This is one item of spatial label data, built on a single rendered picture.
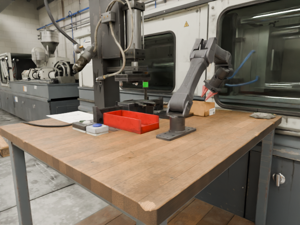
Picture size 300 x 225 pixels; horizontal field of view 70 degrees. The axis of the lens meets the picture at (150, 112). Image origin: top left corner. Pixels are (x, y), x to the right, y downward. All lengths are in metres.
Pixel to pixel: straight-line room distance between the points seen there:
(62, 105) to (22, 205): 3.11
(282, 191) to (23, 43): 10.13
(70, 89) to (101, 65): 3.00
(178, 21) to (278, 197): 1.41
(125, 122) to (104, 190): 0.46
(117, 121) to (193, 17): 1.08
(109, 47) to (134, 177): 0.91
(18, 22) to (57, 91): 6.72
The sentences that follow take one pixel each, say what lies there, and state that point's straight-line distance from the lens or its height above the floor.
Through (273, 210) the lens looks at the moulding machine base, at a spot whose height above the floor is 0.29.
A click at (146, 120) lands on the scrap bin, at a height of 0.93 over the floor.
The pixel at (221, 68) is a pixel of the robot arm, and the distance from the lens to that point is 1.23.
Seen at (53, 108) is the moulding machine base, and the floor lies 0.53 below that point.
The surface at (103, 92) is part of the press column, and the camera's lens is 1.36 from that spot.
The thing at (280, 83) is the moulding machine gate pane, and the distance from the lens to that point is 1.44.
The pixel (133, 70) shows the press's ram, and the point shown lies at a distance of 1.18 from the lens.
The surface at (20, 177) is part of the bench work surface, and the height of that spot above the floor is 0.64.
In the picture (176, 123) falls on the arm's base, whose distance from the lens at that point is 0.85.
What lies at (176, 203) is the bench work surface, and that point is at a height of 0.88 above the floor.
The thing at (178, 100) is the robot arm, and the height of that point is 1.04.
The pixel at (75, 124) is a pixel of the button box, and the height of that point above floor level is 0.93.
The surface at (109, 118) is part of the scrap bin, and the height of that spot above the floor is 0.94.
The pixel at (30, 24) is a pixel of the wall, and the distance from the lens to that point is 10.79.
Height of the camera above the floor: 1.15
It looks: 10 degrees down
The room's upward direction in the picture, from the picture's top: 1 degrees counter-clockwise
